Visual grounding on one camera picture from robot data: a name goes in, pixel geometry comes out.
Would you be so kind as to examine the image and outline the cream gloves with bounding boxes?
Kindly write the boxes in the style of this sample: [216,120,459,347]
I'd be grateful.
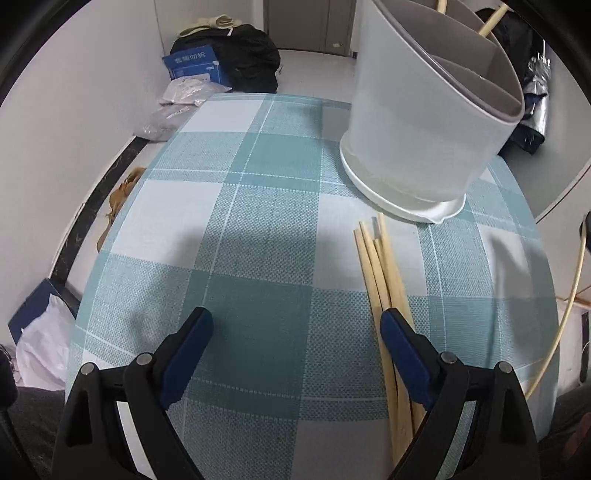
[178,15,236,38]

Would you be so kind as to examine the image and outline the dark blue folder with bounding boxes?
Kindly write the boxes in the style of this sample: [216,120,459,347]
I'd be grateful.
[8,278,81,344]

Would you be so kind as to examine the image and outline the blue cardboard box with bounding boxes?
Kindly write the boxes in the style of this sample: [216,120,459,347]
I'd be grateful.
[161,44,233,88]

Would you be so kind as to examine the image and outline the brown paper scrap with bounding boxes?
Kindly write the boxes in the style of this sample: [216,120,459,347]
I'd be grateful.
[97,167,146,252]

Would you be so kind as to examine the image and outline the grey door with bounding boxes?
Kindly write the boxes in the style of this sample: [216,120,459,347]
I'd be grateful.
[263,0,358,57]

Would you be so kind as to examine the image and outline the white plastic utensil holder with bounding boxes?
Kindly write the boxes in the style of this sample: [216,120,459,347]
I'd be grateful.
[339,0,526,224]

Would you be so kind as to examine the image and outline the white plastic bag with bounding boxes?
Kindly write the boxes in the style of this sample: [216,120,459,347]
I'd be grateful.
[16,295,77,393]

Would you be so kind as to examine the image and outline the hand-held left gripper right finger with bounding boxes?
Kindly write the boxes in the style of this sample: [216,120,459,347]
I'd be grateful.
[379,308,541,480]

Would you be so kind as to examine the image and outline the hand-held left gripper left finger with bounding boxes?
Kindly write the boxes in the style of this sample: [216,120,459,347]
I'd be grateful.
[54,307,214,480]

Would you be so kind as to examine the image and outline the teal checked tablecloth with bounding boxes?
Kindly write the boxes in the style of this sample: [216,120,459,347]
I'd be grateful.
[69,92,560,480]

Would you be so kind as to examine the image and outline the black bag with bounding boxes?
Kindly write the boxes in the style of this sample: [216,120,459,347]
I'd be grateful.
[170,24,281,93]

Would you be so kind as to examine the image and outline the black jacket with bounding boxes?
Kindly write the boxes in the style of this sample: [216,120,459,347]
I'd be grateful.
[475,7,548,88]

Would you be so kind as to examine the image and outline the silver folded umbrella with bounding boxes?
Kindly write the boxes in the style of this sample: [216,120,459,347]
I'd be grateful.
[501,53,552,155]

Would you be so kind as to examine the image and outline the person's grey trouser leg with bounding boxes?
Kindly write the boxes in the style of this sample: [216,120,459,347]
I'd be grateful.
[9,388,65,480]

